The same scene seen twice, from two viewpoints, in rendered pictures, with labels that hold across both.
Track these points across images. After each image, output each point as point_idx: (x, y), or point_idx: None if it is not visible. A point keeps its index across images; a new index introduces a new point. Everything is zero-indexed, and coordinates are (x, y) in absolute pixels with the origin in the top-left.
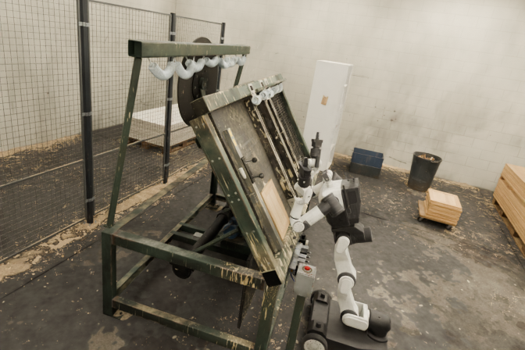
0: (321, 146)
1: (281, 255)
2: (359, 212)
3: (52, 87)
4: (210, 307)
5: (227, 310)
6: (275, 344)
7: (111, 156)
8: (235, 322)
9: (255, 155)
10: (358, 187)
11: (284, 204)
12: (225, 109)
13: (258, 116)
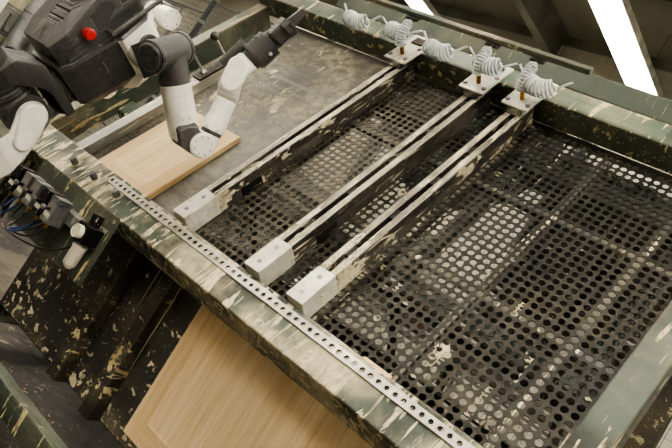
0: (272, 31)
1: (62, 135)
2: (43, 4)
3: None
4: (80, 400)
5: (53, 401)
6: None
7: None
8: (18, 384)
9: (278, 104)
10: None
11: (193, 193)
12: (326, 42)
13: (375, 77)
